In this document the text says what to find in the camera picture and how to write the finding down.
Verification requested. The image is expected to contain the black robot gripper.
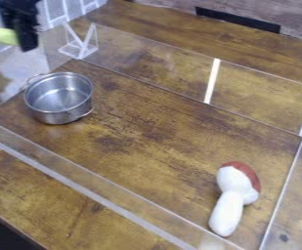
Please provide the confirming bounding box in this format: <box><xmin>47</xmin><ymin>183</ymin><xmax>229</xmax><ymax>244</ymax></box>
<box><xmin>0</xmin><ymin>0</ymin><xmax>41</xmax><ymax>52</ymax></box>

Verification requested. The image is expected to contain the clear acrylic triangle stand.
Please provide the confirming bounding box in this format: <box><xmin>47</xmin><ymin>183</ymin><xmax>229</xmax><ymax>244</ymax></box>
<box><xmin>58</xmin><ymin>22</ymin><xmax>98</xmax><ymax>60</ymax></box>

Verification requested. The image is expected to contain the black strip on wall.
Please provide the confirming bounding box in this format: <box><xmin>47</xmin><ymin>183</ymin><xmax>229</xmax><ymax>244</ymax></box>
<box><xmin>196</xmin><ymin>7</ymin><xmax>281</xmax><ymax>33</ymax></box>

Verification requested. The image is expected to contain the clear acrylic right barrier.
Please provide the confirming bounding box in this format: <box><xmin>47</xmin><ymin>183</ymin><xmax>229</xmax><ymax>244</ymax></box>
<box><xmin>260</xmin><ymin>128</ymin><xmax>302</xmax><ymax>250</ymax></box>

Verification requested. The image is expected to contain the clear acrylic barrier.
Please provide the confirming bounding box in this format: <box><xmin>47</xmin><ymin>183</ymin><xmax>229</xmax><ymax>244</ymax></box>
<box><xmin>0</xmin><ymin>126</ymin><xmax>244</xmax><ymax>250</ymax></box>
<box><xmin>260</xmin><ymin>128</ymin><xmax>302</xmax><ymax>250</ymax></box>

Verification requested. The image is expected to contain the plush mushroom toy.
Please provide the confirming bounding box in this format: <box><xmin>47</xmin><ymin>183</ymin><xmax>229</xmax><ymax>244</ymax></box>
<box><xmin>209</xmin><ymin>161</ymin><xmax>262</xmax><ymax>237</ymax></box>

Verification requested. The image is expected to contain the clear acrylic front barrier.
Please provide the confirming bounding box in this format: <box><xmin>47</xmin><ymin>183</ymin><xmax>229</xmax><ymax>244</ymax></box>
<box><xmin>0</xmin><ymin>126</ymin><xmax>244</xmax><ymax>250</ymax></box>

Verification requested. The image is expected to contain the small stainless steel pot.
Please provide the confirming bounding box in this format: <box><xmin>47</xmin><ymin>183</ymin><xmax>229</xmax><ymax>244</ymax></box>
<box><xmin>22</xmin><ymin>72</ymin><xmax>95</xmax><ymax>125</ymax></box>

